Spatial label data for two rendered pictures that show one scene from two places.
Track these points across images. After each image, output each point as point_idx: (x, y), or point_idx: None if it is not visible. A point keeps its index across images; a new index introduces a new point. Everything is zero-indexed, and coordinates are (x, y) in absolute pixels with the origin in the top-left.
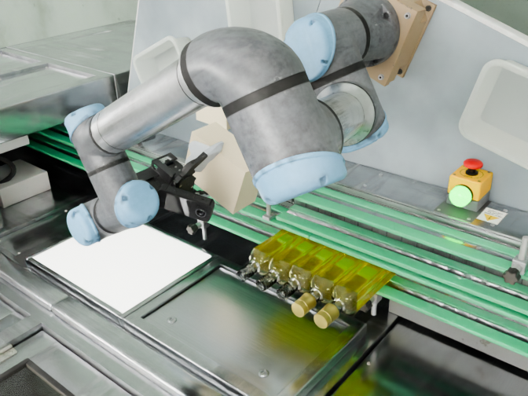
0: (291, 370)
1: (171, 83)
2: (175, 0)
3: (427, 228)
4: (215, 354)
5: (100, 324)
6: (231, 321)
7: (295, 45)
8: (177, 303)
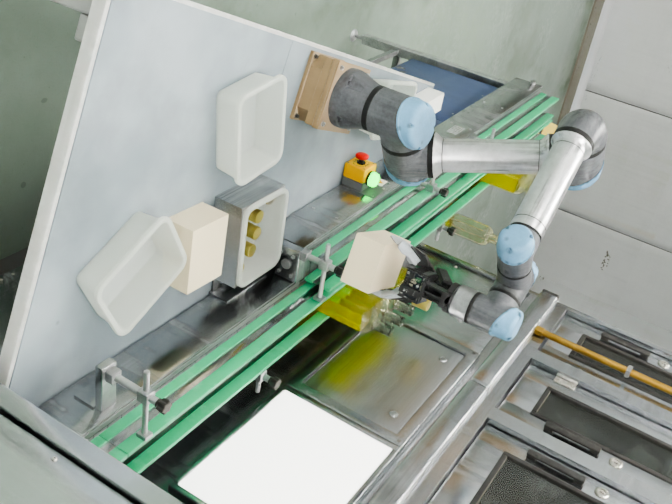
0: (435, 345)
1: (581, 160)
2: (122, 174)
3: (385, 209)
4: (430, 384)
5: (409, 466)
6: (386, 376)
7: (420, 126)
8: (368, 412)
